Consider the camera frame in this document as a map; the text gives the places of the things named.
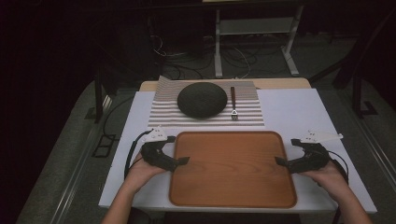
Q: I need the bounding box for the striped placemat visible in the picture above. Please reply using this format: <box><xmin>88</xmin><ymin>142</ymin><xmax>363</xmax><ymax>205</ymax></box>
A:
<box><xmin>148</xmin><ymin>75</ymin><xmax>265</xmax><ymax>128</ymax></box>

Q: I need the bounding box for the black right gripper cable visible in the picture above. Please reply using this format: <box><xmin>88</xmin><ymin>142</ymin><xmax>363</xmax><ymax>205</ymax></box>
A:
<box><xmin>327</xmin><ymin>150</ymin><xmax>350</xmax><ymax>224</ymax></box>

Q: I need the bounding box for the wooden tray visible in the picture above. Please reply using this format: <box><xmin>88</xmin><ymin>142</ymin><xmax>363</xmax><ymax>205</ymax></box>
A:
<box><xmin>168</xmin><ymin>130</ymin><xmax>298</xmax><ymax>209</ymax></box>

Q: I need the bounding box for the dark round plate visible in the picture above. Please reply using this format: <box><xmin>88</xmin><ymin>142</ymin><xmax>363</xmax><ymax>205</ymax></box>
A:
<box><xmin>177</xmin><ymin>81</ymin><xmax>229</xmax><ymax>119</ymax></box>

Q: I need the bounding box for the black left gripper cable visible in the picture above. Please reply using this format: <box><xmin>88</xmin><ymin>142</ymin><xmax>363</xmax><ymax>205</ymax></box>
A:
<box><xmin>123</xmin><ymin>128</ymin><xmax>154</xmax><ymax>180</ymax></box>

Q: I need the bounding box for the black floor cable tangle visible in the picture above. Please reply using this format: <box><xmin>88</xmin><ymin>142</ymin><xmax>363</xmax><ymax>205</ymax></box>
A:
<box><xmin>148</xmin><ymin>34</ymin><xmax>219</xmax><ymax>80</ymax></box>

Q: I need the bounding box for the brown handled fork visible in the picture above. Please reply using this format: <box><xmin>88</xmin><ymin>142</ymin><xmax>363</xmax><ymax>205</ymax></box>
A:
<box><xmin>230</xmin><ymin>86</ymin><xmax>239</xmax><ymax>121</ymax></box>

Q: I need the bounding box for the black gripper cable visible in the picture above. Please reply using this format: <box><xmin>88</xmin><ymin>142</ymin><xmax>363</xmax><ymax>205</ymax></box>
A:
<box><xmin>327</xmin><ymin>150</ymin><xmax>350</xmax><ymax>224</ymax></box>
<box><xmin>123</xmin><ymin>128</ymin><xmax>154</xmax><ymax>180</ymax></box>

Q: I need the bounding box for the white floor cable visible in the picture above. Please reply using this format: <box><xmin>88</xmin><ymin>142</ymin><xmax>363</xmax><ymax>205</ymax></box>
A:
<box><xmin>232</xmin><ymin>46</ymin><xmax>252</xmax><ymax>79</ymax></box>

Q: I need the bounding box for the person's left hand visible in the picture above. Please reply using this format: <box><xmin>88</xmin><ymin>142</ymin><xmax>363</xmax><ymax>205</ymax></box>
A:
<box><xmin>123</xmin><ymin>152</ymin><xmax>167</xmax><ymax>194</ymax></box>

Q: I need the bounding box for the dark metal stand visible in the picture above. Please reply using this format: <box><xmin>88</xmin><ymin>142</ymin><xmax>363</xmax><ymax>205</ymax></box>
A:
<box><xmin>84</xmin><ymin>69</ymin><xmax>120</xmax><ymax>123</ymax></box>

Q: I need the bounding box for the black floor frame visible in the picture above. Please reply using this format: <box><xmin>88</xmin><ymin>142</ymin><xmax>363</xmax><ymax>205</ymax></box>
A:
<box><xmin>91</xmin><ymin>133</ymin><xmax>118</xmax><ymax>159</ymax></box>

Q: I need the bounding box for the person's right hand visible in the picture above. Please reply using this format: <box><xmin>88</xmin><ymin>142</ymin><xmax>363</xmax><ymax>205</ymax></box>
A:
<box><xmin>299</xmin><ymin>160</ymin><xmax>350</xmax><ymax>202</ymax></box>

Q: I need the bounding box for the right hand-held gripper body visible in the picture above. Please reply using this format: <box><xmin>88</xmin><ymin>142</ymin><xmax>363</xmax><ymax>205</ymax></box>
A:
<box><xmin>299</xmin><ymin>130</ymin><xmax>345</xmax><ymax>173</ymax></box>

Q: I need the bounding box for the dark stand with foot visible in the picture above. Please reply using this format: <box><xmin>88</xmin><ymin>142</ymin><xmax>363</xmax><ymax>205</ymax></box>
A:
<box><xmin>331</xmin><ymin>46</ymin><xmax>379</xmax><ymax>119</ymax></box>

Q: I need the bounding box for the white metal stand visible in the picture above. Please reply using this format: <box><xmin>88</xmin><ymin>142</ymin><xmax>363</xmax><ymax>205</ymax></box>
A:
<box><xmin>214</xmin><ymin>4</ymin><xmax>305</xmax><ymax>79</ymax></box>

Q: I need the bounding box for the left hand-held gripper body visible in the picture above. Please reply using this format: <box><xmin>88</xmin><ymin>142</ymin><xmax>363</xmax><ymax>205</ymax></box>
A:
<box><xmin>140</xmin><ymin>125</ymin><xmax>169</xmax><ymax>171</ymax></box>

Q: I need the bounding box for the thin black floor cable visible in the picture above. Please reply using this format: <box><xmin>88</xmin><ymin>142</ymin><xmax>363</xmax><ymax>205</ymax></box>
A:
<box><xmin>102</xmin><ymin>95</ymin><xmax>135</xmax><ymax>138</ymax></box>

